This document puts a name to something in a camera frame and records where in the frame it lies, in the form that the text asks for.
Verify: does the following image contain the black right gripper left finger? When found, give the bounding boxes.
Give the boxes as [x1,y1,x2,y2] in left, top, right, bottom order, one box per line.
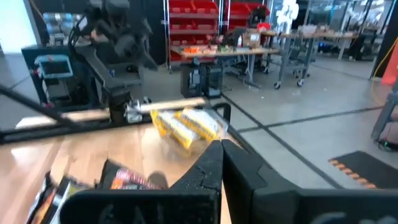
[58,139,224,224]

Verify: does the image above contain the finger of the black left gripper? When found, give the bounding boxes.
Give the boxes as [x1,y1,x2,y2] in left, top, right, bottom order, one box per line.
[138,46,159,71]
[126,53,153,72]

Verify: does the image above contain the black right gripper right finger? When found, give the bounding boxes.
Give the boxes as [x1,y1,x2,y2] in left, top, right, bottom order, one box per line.
[221,139,398,224]

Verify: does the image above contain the black fire noodle pack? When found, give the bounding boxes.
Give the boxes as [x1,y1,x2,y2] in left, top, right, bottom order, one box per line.
[26,172,94,224]
[108,167,163,190]

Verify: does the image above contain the yellow creamy chicken ramen pack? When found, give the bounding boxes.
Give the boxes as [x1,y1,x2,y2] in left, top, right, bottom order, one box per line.
[150,110,200,151]

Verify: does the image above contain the black computer tower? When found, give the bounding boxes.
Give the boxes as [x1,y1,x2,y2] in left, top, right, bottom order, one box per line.
[180,63,224,100]

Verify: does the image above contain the red storage bins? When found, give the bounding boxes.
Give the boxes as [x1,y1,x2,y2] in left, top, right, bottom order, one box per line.
[166,0,271,65]

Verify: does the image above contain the blue-framed screen device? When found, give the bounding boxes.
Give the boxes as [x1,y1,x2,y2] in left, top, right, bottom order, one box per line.
[34,54,75,79]

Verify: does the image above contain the long wooden workbench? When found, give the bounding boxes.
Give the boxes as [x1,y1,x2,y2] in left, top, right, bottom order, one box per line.
[170,29,360,91]

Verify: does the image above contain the clear plastic bin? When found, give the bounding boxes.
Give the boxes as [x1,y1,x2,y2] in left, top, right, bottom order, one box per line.
[149,107,231,155]

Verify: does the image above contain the black hazard-striped floor mat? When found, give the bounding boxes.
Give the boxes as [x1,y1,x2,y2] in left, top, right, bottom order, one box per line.
[328,151,398,190]

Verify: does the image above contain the black rolling cart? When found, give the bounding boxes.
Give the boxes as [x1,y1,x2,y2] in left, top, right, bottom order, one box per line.
[21,45,97,111]

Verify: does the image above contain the brown cardboard box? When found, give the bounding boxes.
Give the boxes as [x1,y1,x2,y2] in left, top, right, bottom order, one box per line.
[242,30,262,48]

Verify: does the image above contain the red partition screen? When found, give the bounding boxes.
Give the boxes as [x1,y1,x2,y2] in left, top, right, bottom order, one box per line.
[381,46,398,86]

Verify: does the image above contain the black aluminium table frame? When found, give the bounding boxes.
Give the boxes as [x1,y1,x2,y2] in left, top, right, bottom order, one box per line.
[0,83,343,224]

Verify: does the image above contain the grey steel table frame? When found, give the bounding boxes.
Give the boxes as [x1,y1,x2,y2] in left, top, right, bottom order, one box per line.
[371,90,398,146]

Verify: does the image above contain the thin yellow floor cable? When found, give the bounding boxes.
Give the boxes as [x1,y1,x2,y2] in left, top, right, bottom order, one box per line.
[369,37,398,105]

